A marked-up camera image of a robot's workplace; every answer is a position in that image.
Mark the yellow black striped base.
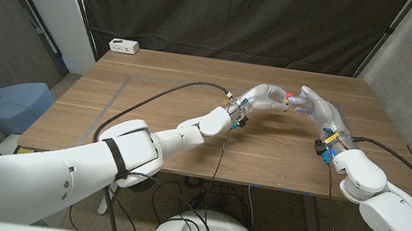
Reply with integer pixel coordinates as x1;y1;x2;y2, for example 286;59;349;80
13;146;35;157

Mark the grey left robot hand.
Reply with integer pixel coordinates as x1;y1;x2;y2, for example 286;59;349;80
232;80;293;122

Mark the blue padded stool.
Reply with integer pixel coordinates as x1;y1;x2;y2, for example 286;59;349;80
0;77;59;142

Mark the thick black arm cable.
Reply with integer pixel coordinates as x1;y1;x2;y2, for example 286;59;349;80
91;68;232;161
345;134;412;206

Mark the black cable bundle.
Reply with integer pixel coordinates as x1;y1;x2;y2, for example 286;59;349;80
146;171;258;231

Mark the grey table leg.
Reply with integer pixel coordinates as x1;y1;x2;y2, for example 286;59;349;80
295;194;329;231

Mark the black round disc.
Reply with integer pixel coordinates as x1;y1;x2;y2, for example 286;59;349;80
131;169;159;195

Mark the black backdrop stand pole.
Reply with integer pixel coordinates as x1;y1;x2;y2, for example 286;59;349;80
49;0;107;63
351;0;412;85

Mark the thin black hanging cable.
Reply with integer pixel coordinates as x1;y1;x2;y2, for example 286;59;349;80
201;127;232;228
318;163;371;231

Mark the white table leg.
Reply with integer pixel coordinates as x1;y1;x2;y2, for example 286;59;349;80
96;184;118;218

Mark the black backdrop curtain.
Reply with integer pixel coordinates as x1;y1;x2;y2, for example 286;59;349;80
56;0;410;97

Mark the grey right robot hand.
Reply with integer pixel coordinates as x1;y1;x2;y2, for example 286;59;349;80
281;82;361;150

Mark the white power strip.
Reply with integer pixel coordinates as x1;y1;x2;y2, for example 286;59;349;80
107;36;142;56

